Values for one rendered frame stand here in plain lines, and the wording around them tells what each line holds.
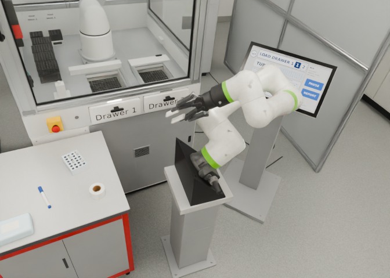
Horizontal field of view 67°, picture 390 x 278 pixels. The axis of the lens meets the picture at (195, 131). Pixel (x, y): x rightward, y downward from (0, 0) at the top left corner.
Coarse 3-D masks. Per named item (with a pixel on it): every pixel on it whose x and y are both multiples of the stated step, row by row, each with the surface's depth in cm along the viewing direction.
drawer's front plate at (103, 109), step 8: (104, 104) 166; (112, 104) 167; (120, 104) 170; (128, 104) 172; (136, 104) 175; (96, 112) 166; (104, 112) 168; (128, 112) 176; (136, 112) 178; (96, 120) 169; (104, 120) 172
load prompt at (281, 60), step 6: (258, 54) 180; (264, 54) 179; (270, 54) 178; (276, 54) 177; (270, 60) 177; (276, 60) 176; (282, 60) 175; (288, 60) 174; (294, 60) 173; (288, 66) 174; (294, 66) 173; (300, 66) 172; (306, 66) 171
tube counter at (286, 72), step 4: (280, 68) 175; (284, 68) 175; (284, 72) 175; (288, 72) 174; (292, 72) 173; (296, 72) 173; (288, 76) 174; (292, 76) 173; (296, 76) 173; (300, 76) 172; (300, 80) 172
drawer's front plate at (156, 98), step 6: (180, 90) 183; (186, 90) 185; (144, 96) 175; (150, 96) 176; (156, 96) 177; (162, 96) 179; (174, 96) 184; (180, 96) 186; (144, 102) 177; (150, 102) 178; (156, 102) 180; (162, 102) 182; (174, 102) 187; (186, 102) 191; (144, 108) 180; (150, 108) 181; (156, 108) 183; (162, 108) 185
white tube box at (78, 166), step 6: (66, 156) 153; (72, 156) 153; (78, 156) 154; (66, 162) 150; (78, 162) 151; (84, 162) 151; (72, 168) 148; (78, 168) 148; (84, 168) 151; (72, 174) 148
